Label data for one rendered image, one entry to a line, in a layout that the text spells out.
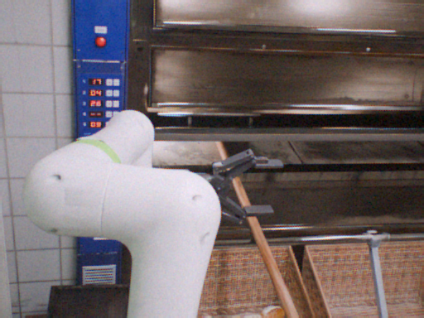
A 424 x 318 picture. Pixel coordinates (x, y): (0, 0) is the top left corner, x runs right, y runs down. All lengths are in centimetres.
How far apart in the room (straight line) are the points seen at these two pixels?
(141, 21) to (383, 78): 85
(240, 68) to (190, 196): 109
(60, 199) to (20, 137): 107
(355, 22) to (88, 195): 126
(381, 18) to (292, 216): 79
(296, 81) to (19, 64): 87
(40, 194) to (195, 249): 22
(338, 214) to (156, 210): 153
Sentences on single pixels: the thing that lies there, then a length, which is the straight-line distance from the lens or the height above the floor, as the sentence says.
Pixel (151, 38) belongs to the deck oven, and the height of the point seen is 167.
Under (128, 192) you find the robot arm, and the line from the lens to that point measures 75.
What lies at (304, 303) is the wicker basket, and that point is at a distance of 212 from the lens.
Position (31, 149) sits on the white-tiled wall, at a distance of 184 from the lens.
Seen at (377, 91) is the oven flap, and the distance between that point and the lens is 198.
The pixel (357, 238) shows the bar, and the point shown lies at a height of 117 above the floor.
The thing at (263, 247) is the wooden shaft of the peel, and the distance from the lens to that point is 159.
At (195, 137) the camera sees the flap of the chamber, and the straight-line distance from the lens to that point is 167.
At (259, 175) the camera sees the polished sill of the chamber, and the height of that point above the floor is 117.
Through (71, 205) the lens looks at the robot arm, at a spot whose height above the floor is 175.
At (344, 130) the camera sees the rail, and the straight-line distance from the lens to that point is 183.
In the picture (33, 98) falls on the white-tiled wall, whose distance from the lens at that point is 175.
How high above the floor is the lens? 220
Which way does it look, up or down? 30 degrees down
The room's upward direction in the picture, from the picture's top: 7 degrees clockwise
